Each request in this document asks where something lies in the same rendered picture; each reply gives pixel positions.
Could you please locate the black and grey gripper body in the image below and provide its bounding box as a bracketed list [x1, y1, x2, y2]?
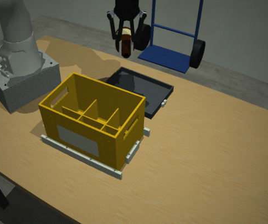
[114, 0, 140, 21]

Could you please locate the yellow plastic crate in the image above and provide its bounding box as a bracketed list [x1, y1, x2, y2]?
[38, 72, 146, 171]

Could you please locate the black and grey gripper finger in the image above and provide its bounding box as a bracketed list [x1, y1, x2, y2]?
[107, 11, 125, 58]
[129, 10, 147, 57]

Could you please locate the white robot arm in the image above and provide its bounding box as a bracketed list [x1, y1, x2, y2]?
[0, 0, 42, 79]

